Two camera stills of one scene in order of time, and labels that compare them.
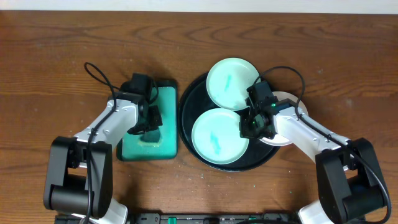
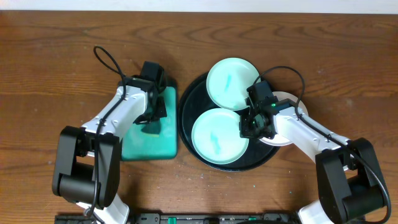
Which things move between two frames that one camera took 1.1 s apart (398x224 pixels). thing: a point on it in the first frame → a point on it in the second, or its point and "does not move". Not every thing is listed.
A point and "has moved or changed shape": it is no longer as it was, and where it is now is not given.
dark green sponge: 150,139 has moved or changed shape
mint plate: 216,134 does not move
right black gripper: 245,131 does not move
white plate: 293,101 does not move
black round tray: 196,101 does not move
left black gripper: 154,120 → 156,111
